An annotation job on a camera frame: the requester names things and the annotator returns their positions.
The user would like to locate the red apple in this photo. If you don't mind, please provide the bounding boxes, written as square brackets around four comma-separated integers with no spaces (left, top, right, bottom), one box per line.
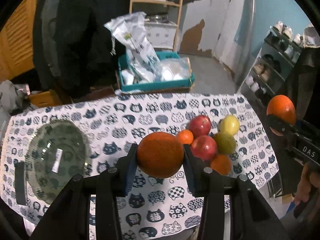
[190,135,217,161]
[188,115,211,138]

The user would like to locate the yellow lemon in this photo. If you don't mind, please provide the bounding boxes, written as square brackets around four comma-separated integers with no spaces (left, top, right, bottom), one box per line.
[219,115,240,136]

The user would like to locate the clear plastic bag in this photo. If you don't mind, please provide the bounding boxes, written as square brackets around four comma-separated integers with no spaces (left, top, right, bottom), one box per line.
[155,57,192,82]

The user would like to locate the large orange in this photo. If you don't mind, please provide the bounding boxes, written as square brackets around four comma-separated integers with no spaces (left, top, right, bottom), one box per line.
[266,95,297,137]
[136,132,184,178]

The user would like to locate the small mandarin orange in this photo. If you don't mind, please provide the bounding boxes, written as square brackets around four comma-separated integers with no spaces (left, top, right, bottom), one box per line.
[176,129,194,145]

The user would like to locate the wooden ladder shelf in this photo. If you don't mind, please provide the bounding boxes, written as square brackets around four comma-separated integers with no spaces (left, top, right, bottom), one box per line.
[129,0,183,51]

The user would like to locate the green apple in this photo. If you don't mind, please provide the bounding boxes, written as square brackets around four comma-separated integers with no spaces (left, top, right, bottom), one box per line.
[213,132,237,155]

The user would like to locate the grey vertical pipe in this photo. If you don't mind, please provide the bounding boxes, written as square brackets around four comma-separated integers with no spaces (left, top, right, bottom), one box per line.
[234,0,256,86]

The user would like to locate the orange louvered wardrobe door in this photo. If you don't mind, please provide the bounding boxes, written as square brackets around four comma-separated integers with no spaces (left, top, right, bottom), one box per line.
[1,0,37,81]

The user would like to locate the cat pattern tablecloth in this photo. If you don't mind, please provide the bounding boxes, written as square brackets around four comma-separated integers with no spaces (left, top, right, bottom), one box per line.
[0,93,279,240]

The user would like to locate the grey clothes pile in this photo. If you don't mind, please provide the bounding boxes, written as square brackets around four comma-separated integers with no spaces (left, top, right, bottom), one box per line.
[1,80,34,122]

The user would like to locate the green glass bowl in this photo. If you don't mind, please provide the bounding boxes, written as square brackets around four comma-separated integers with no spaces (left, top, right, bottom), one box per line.
[25,120,92,205]

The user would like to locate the grey shoe rack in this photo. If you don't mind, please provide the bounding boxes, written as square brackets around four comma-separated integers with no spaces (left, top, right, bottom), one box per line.
[238,21,303,107]

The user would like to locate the small orange front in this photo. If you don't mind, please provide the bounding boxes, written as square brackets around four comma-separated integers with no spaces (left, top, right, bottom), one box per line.
[210,155,232,176]

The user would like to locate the white door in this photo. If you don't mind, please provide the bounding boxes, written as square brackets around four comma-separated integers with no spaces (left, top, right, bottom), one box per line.
[178,0,251,63]

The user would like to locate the white printed rice bag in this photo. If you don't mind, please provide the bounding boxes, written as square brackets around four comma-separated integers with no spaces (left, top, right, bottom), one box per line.
[104,11,159,83]

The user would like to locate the black hanging coat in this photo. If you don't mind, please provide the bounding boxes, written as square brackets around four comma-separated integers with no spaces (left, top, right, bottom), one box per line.
[33,0,130,99]

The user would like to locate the person's right hand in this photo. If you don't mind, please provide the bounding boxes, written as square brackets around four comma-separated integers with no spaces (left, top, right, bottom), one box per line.
[294,163,319,206]

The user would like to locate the dark garment at right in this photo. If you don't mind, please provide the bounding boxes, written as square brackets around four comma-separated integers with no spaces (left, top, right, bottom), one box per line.
[276,48,319,196]

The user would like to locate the steel pot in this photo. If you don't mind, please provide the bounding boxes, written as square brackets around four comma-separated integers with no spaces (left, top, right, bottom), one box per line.
[145,13,169,23]

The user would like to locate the teal storage box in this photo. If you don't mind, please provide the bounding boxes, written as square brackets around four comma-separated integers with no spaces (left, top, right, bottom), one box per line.
[117,51,195,93]

